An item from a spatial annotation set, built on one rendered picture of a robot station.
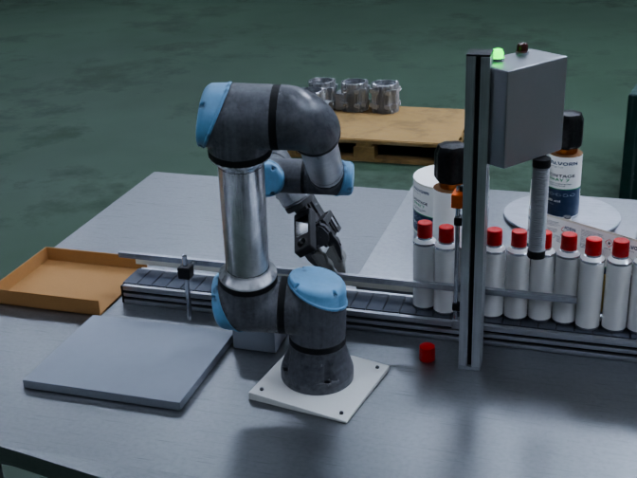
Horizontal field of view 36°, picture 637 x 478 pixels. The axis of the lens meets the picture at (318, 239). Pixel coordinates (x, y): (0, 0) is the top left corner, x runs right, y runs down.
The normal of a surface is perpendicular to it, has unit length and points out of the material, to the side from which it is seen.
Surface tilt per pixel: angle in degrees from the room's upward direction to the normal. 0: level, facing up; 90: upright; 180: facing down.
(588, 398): 0
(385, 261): 0
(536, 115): 90
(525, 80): 90
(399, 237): 0
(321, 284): 10
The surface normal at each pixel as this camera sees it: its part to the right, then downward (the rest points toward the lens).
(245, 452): -0.04, -0.92
